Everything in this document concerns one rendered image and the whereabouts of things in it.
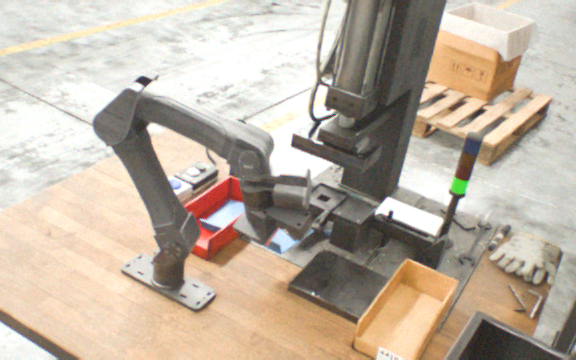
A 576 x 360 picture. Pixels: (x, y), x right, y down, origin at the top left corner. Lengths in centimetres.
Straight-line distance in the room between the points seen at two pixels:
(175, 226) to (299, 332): 32
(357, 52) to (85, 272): 71
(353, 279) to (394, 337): 17
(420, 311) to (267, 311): 32
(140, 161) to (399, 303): 61
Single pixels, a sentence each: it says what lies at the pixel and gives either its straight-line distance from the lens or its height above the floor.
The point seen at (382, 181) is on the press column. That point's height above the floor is 96.
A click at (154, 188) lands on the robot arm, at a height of 114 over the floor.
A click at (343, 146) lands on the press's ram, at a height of 116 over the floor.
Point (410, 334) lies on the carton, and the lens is 136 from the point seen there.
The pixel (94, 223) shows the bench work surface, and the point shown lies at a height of 90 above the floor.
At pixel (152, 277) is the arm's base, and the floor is 92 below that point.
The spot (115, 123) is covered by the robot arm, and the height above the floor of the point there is 126.
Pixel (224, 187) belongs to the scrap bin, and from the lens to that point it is 162.
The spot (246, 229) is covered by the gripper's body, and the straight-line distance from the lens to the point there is 124.
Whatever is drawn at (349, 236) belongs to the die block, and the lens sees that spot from 151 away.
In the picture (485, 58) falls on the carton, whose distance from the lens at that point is 472.
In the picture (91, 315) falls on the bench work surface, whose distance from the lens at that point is 131.
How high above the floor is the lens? 179
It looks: 30 degrees down
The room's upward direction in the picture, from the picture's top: 9 degrees clockwise
